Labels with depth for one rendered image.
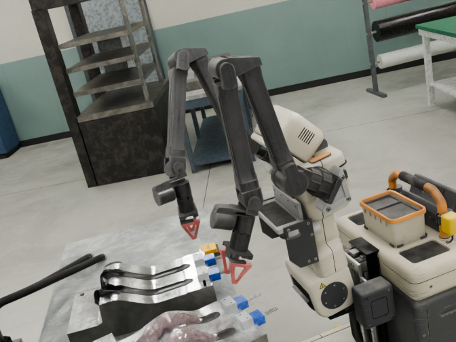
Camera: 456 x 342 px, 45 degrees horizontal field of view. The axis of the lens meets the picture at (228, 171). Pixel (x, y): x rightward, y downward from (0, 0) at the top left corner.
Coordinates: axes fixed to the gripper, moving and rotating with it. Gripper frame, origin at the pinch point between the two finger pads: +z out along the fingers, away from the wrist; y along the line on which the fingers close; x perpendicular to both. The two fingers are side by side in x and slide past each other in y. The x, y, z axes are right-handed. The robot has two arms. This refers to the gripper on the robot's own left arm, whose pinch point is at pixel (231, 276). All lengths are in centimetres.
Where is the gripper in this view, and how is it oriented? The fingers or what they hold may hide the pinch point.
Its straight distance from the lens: 166.1
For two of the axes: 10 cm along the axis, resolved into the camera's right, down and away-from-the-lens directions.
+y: 3.1, 2.6, -9.2
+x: 9.2, 1.4, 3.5
